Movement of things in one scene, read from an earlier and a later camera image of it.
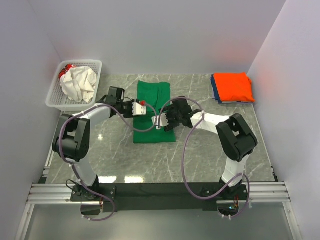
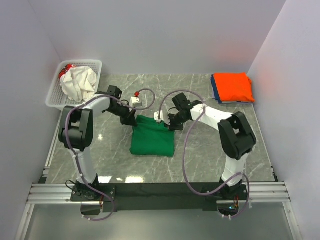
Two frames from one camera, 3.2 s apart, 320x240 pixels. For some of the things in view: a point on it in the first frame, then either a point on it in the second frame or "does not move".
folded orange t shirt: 234,87 does not move
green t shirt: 156,95 to 150,137
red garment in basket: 65,69 does not move
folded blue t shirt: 215,90 does not move
